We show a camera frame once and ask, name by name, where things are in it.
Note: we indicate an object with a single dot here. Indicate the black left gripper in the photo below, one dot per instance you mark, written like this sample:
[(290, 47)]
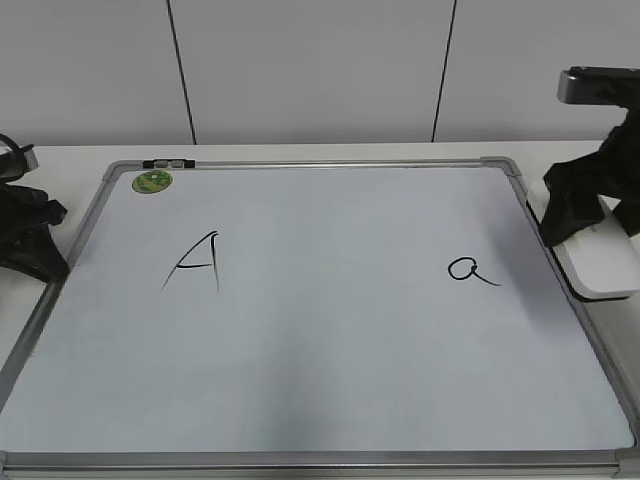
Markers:
[(26, 242)]

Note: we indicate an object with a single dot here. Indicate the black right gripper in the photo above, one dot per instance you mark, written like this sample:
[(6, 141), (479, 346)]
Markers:
[(612, 170)]

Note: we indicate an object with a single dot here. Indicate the white rectangular board eraser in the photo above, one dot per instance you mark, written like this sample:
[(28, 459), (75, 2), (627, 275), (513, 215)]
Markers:
[(600, 263)]

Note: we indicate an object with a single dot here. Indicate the black grey hanger clip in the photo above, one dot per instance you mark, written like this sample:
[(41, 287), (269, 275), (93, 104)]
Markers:
[(168, 164)]

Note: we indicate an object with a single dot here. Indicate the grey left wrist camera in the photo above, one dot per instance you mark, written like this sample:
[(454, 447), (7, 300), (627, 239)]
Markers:
[(17, 160)]

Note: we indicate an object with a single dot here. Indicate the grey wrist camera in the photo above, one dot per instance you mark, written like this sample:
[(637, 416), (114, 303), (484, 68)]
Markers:
[(581, 85), (17, 160)]

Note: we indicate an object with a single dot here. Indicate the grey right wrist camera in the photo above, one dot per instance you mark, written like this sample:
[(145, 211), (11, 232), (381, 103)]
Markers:
[(581, 85)]

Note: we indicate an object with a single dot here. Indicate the white board with aluminium frame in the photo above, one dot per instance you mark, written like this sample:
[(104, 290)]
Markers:
[(313, 318)]

